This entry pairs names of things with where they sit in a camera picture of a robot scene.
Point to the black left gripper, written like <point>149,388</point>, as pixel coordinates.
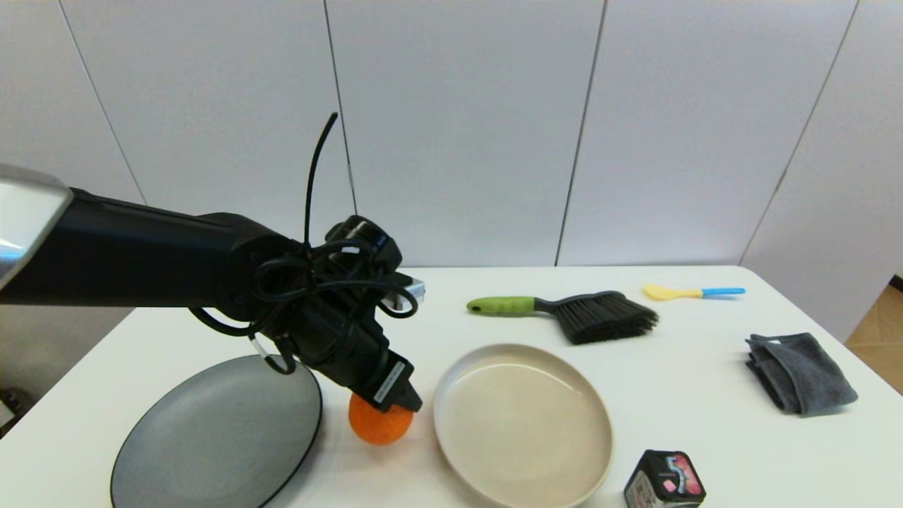
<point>338,346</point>

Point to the orange fruit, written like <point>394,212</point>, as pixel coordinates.
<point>377,427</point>

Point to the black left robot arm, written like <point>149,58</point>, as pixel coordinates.
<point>141,261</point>

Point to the beige round plate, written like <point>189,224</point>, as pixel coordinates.
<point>522,423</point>

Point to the dark grey round plate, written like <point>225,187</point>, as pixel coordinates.
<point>211,437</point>

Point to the black chewing gum box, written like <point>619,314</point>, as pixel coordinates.
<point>663,483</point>

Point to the folded dark grey cloth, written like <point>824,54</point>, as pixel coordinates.
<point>804,374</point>

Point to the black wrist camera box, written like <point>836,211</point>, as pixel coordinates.
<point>363,236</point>

